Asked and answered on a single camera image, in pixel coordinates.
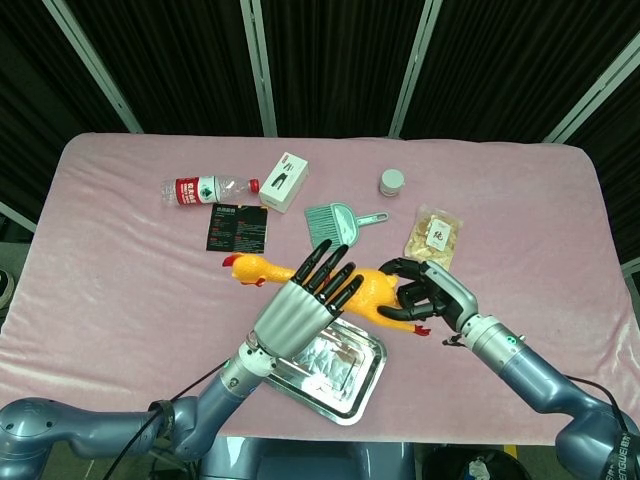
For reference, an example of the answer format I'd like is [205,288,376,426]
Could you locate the white cardboard box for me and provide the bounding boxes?
[258,151,310,215]

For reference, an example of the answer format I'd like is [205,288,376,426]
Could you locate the white metal partition post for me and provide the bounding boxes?
[544,34,640,144]
[42,0,144,134]
[388,0,444,139]
[239,0,279,137]

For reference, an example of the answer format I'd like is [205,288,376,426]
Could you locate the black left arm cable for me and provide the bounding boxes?
[102,360,227,480]

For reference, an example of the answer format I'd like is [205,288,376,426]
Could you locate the white sneaker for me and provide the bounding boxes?
[0,269,16,311]

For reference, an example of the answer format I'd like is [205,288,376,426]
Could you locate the black printed card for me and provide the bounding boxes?
[205,202,270,255]

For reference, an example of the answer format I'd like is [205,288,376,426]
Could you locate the silver metal tray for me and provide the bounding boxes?
[262,319,389,426]

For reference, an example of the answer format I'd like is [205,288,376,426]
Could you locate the black pleated curtain panel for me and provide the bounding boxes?
[562,84,640,266]
[0,0,124,221]
[262,0,426,139]
[67,0,266,136]
[402,0,640,141]

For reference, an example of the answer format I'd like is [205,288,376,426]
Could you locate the pink table cloth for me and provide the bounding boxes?
[0,132,640,448]

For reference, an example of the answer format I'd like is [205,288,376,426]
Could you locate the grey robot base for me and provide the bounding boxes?
[199,434,416,480]

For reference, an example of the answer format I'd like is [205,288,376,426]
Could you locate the small white jar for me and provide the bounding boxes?
[378,169,406,198]

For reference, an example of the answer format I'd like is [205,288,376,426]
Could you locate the clear snack bag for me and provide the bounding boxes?
[402,202,464,270]

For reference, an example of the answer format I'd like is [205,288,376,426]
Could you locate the black floor bag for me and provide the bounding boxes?
[423,446,522,480]

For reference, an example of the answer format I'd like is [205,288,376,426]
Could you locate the yellow rubber chicken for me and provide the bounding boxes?
[222,253,432,337]

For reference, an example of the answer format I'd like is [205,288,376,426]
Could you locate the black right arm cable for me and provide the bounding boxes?
[563,373,629,434]

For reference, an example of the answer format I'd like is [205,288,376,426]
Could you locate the short white frame bar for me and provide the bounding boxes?
[0,201,37,234]

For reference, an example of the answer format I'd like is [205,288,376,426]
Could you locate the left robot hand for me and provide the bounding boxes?
[248,239,365,359]

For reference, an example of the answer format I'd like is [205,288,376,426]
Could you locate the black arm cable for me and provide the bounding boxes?
[563,373,629,434]
[102,360,227,480]

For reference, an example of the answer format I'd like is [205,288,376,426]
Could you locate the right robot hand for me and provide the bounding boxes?
[378,257,480,335]

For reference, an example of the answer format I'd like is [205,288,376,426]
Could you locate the teal plastic hand brush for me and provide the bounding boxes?
[303,201,390,250]

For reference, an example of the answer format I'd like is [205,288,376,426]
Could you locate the clear bottle red label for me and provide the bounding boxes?
[159,174,261,209]

